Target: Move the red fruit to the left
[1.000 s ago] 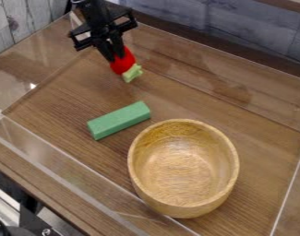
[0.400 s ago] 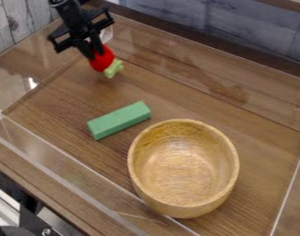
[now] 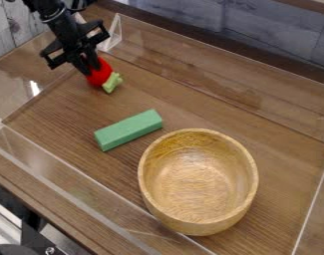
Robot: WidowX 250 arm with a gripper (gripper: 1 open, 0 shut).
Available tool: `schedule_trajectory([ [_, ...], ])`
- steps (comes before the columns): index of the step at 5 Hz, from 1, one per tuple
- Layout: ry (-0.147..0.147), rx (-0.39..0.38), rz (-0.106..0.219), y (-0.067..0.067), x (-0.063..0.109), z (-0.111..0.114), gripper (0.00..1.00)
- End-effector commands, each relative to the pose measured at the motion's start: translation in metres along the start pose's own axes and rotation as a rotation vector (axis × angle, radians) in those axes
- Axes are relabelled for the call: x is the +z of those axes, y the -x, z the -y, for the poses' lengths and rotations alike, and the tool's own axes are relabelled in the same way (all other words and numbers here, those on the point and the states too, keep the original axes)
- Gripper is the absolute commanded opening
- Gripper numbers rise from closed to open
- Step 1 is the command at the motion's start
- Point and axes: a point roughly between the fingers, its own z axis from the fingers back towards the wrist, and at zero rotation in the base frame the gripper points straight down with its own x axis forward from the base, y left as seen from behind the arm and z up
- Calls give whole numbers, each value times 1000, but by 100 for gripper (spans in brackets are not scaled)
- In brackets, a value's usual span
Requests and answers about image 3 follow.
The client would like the wooden bowl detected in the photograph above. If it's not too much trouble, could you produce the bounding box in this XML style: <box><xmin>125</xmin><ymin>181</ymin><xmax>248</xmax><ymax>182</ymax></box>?
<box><xmin>137</xmin><ymin>128</ymin><xmax>258</xmax><ymax>236</ymax></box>

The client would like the green foam block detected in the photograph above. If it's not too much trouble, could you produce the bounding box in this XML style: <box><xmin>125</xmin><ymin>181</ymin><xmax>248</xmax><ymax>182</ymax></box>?
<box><xmin>93</xmin><ymin>110</ymin><xmax>162</xmax><ymax>151</ymax></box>

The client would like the black mount bracket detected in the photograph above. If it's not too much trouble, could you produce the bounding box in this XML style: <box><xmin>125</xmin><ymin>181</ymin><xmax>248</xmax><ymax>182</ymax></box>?
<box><xmin>20</xmin><ymin>222</ymin><xmax>68</xmax><ymax>255</ymax></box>

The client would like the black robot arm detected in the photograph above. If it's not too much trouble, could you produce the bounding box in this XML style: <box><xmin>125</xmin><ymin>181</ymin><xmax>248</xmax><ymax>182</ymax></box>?
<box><xmin>21</xmin><ymin>0</ymin><xmax>109</xmax><ymax>76</ymax></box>

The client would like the clear acrylic enclosure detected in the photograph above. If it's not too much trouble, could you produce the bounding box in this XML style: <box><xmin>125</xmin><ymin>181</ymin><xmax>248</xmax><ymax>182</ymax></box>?
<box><xmin>0</xmin><ymin>18</ymin><xmax>324</xmax><ymax>255</ymax></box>

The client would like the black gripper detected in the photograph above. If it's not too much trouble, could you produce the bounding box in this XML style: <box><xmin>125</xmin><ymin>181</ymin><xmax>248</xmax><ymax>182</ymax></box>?
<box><xmin>40</xmin><ymin>19</ymin><xmax>109</xmax><ymax>76</ymax></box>

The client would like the red plush strawberry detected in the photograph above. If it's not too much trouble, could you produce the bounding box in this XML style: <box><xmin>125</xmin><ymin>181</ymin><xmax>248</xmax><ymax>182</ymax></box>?
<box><xmin>85</xmin><ymin>57</ymin><xmax>123</xmax><ymax>94</ymax></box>

